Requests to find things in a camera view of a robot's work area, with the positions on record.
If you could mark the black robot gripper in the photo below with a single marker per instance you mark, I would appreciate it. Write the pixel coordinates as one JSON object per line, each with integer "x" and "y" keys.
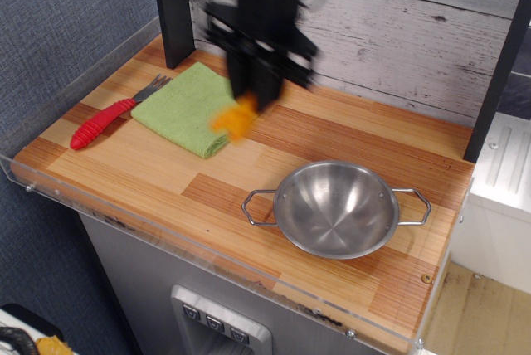
{"x": 258, "y": 36}

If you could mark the orange plush pepper toy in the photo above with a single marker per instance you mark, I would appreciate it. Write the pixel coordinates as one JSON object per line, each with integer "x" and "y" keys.
{"x": 235, "y": 121}

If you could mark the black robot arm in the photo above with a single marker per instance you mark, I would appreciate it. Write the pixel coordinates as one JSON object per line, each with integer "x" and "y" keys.
{"x": 258, "y": 36}

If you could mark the green folded cloth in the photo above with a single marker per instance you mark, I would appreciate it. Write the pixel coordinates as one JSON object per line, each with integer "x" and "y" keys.
{"x": 183, "y": 109}

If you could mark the grey toy fridge cabinet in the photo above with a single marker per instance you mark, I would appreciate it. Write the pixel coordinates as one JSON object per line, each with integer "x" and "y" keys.
{"x": 142, "y": 276}

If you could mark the silver dispenser button panel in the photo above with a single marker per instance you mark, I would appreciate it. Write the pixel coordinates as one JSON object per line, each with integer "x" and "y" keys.
{"x": 207, "y": 327}

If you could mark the white toy sink unit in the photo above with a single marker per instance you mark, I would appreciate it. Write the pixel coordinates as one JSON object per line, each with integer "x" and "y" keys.
{"x": 492, "y": 235}

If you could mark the yellow object bottom left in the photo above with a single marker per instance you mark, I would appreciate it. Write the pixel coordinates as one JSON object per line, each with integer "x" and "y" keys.
{"x": 53, "y": 346}

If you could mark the black vertical post left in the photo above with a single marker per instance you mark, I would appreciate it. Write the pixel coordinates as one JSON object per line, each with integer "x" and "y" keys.
{"x": 176, "y": 27}

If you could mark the black vertical post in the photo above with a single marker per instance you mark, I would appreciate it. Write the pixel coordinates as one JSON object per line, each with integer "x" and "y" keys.
{"x": 503, "y": 68}
{"x": 176, "y": 27}

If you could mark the metal bowl with handles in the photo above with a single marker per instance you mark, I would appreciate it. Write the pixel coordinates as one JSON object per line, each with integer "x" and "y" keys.
{"x": 339, "y": 210}

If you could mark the red handled metal fork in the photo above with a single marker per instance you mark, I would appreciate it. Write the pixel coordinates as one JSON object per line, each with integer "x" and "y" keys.
{"x": 94, "y": 126}

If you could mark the clear acrylic guard rail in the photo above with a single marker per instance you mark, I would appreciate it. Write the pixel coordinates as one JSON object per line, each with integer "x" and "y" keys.
{"x": 183, "y": 203}

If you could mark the black vertical post right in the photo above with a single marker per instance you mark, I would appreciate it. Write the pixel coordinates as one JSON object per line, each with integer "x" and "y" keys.
{"x": 503, "y": 68}

